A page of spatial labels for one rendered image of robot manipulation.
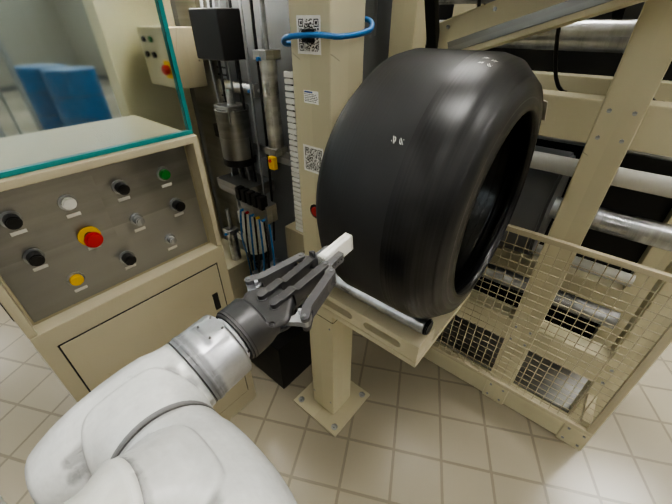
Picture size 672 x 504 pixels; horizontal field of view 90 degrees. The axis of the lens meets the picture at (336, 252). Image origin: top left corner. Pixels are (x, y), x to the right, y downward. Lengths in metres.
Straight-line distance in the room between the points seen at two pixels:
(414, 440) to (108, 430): 1.49
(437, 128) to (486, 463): 1.48
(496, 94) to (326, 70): 0.40
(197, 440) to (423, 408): 1.59
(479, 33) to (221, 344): 0.99
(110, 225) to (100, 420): 0.76
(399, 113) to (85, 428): 0.58
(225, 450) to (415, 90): 0.58
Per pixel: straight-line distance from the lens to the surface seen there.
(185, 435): 0.31
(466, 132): 0.60
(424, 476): 1.70
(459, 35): 1.14
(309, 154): 0.97
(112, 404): 0.40
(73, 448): 0.41
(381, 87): 0.69
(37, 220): 1.05
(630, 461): 2.09
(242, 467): 0.29
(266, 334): 0.44
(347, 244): 0.54
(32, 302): 1.13
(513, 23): 1.10
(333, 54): 0.88
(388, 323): 0.94
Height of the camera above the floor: 1.54
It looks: 34 degrees down
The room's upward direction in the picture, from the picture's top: straight up
